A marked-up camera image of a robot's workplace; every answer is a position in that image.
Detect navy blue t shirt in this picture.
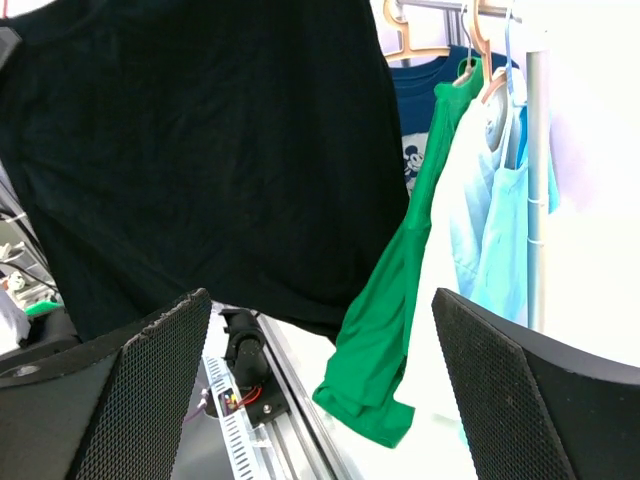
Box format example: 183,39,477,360
383,46,507,204

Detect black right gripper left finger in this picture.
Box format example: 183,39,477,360
1,289,212,480

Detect grey wire hanger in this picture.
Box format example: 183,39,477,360
460,3,474,73

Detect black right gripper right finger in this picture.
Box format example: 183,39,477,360
432,288,639,480

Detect light blue t shirt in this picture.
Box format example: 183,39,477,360
470,106,529,326

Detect metal clothes rack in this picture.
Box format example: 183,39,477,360
409,1,551,332

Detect green t shirt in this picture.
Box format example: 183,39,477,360
312,57,484,448

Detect white slotted cable duct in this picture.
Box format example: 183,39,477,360
202,355,271,480

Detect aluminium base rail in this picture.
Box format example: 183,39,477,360
258,315,362,480

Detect light blue wire hanger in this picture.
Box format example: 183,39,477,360
504,0,526,107

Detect beige wooden hanger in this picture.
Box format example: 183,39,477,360
453,0,506,104
383,0,451,62

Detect black t shirt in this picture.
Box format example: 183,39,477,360
1,0,408,340

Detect white printed t shirt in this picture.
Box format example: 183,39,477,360
395,79,512,428

